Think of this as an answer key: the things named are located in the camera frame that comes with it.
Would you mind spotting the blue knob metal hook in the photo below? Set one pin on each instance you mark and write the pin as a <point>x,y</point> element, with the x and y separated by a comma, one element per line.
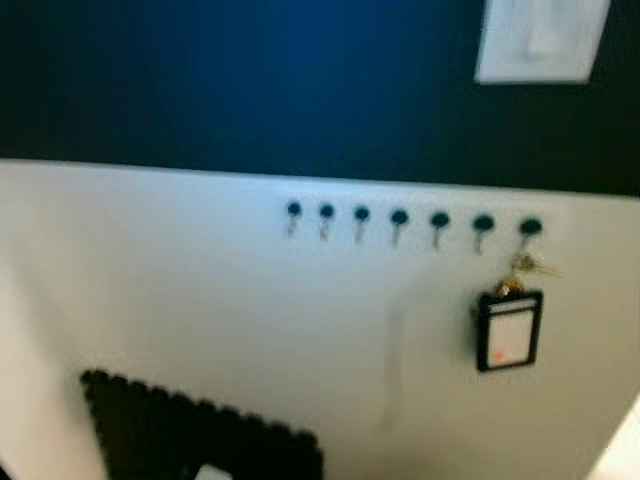
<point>294,209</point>
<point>361,213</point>
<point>530,226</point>
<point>399,216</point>
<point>326,211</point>
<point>483,222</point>
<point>439,219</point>

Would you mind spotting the brass metal key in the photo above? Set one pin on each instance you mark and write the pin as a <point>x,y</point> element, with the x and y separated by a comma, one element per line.
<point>535,266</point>

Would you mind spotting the black card badge holder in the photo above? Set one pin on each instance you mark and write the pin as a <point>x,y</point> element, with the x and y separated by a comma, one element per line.
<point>509,332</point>

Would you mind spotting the black foam mat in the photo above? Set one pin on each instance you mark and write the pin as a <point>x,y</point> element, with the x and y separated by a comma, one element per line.
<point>160,425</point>

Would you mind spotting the white light switch plate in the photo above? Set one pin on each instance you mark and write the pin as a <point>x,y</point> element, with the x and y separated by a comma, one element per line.
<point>540,40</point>

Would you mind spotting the white key hook rail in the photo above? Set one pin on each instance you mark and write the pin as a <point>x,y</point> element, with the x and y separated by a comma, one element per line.
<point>420,200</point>

